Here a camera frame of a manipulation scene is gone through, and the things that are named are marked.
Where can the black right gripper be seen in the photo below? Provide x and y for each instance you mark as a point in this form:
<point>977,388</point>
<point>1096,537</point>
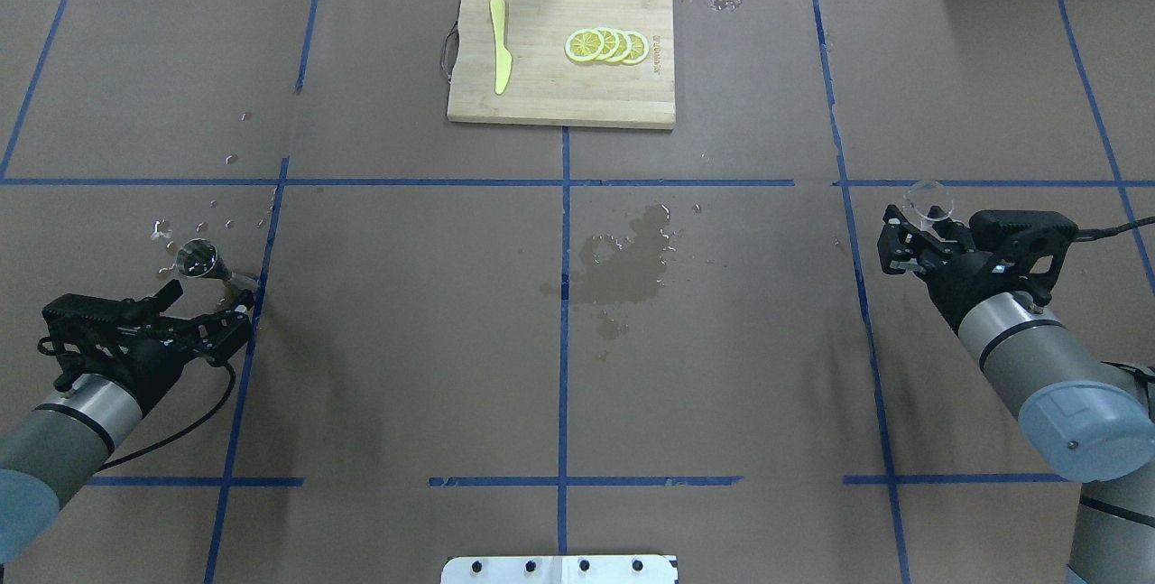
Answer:
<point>970,282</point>

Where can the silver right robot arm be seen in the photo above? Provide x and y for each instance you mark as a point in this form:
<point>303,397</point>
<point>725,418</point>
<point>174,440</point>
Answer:
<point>1091,420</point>

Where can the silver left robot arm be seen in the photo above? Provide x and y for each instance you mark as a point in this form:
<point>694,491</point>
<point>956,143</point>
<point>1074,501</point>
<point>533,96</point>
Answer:
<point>63,442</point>

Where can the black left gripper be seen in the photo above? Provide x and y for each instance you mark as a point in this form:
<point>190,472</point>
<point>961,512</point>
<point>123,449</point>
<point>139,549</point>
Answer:
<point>135,358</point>

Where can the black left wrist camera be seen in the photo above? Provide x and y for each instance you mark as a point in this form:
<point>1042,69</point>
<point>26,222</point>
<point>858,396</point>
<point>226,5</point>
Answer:
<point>87,311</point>

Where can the steel measuring jigger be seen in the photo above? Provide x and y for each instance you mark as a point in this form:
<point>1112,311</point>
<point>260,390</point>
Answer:
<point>200,259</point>

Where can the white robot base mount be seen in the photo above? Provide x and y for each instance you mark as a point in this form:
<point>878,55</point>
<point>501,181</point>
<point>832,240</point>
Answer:
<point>594,568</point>

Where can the bamboo cutting board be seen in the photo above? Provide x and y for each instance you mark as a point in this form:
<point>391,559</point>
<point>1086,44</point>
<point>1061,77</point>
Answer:
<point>546,88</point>

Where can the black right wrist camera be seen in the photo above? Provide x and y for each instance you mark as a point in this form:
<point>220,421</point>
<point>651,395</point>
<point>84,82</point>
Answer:
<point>993,229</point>

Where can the yellow plastic knife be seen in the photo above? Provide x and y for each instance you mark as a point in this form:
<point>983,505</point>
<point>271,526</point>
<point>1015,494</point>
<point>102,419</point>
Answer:
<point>503,58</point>

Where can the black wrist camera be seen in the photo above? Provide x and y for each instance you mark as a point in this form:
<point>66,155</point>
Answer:
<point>87,311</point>
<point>993,229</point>

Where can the clear glass cup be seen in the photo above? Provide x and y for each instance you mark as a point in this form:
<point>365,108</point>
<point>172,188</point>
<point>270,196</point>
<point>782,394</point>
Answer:
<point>927,203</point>

